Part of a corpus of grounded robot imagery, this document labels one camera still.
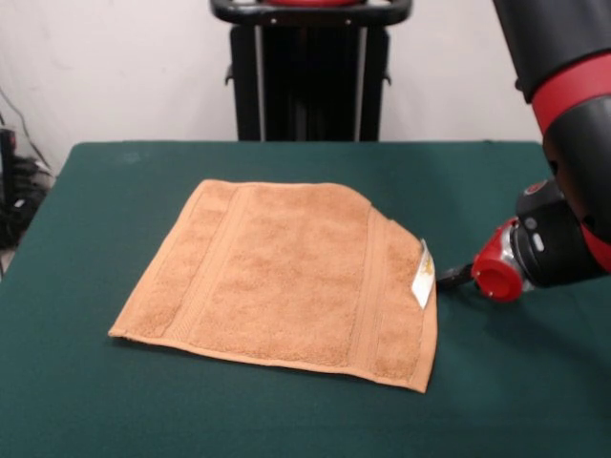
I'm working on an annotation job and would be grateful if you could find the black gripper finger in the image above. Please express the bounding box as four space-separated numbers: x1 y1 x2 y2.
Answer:
435 260 477 290

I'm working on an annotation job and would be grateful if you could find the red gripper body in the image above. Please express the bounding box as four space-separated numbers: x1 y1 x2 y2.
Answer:
471 217 535 303

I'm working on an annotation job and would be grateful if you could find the dark green table cloth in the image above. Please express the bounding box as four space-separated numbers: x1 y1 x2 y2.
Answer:
0 139 611 458

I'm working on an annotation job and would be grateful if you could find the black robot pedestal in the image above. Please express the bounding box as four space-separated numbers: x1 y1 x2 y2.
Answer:
209 0 412 142

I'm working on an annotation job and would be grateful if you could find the black cable bundle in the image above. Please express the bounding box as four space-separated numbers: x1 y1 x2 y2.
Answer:
0 156 55 250

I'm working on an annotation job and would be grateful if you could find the black electronics box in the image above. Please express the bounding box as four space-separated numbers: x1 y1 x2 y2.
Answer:
0 126 19 207

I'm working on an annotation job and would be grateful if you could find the grey cable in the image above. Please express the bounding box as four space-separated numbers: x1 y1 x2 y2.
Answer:
0 88 53 174

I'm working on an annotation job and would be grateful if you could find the tan terry towel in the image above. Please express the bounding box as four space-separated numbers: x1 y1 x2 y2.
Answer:
108 178 438 395

